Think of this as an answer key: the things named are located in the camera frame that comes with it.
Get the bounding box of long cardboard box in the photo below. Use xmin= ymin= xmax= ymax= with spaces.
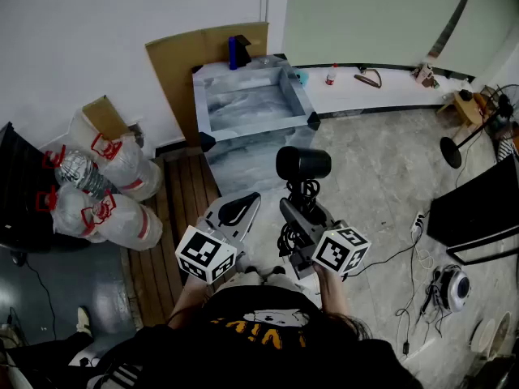
xmin=82 ymin=95 xmax=132 ymax=142

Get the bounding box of white ledge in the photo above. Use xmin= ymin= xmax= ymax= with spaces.
xmin=294 ymin=65 xmax=476 ymax=115

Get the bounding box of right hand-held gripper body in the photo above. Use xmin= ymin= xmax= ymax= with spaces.
xmin=289 ymin=216 xmax=372 ymax=282

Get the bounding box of black cabinet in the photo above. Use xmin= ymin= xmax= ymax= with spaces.
xmin=0 ymin=121 xmax=92 ymax=254

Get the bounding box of black standing fan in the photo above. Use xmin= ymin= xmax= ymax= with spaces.
xmin=440 ymin=83 xmax=519 ymax=170

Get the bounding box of black bottle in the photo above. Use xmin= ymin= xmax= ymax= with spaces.
xmin=234 ymin=34 xmax=253 ymax=68

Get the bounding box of person's black printed t-shirt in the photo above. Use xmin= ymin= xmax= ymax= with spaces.
xmin=86 ymin=284 xmax=423 ymax=389

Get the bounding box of stack of plates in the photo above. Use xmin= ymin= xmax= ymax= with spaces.
xmin=469 ymin=311 xmax=515 ymax=361

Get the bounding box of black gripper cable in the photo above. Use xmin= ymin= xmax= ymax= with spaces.
xmin=344 ymin=233 xmax=419 ymax=279

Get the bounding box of black table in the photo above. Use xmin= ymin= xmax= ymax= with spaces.
xmin=426 ymin=163 xmax=519 ymax=267

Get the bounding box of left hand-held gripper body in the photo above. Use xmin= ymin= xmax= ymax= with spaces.
xmin=174 ymin=212 xmax=249 ymax=285

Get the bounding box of round grey white appliance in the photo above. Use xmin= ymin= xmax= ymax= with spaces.
xmin=431 ymin=264 xmax=472 ymax=314

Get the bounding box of brown strap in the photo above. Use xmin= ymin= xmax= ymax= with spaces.
xmin=353 ymin=67 xmax=384 ymax=90

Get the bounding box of white plastic container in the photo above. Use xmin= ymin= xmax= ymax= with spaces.
xmin=66 ymin=109 xmax=107 ymax=150

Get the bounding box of striped cloth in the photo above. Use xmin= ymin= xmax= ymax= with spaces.
xmin=495 ymin=133 xmax=519 ymax=162

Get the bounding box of pink box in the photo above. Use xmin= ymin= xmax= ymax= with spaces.
xmin=414 ymin=62 xmax=435 ymax=89

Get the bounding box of crumpled clear water jug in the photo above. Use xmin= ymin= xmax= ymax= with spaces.
xmin=41 ymin=144 xmax=117 ymax=200

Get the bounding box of white cable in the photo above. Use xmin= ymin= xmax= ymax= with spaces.
xmin=412 ymin=232 xmax=435 ymax=271

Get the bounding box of wooden slatted platform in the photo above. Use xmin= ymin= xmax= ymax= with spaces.
xmin=120 ymin=153 xmax=222 ymax=328

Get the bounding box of brown cardboard sheet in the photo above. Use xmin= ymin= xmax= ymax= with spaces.
xmin=144 ymin=21 xmax=270 ymax=149

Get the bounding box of wooden stool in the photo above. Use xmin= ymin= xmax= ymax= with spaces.
xmin=436 ymin=90 xmax=489 ymax=129

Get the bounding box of person's right forearm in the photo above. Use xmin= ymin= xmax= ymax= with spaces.
xmin=315 ymin=264 xmax=352 ymax=319

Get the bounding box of black floor cable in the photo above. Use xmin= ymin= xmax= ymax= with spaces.
xmin=11 ymin=252 xmax=58 ymax=342

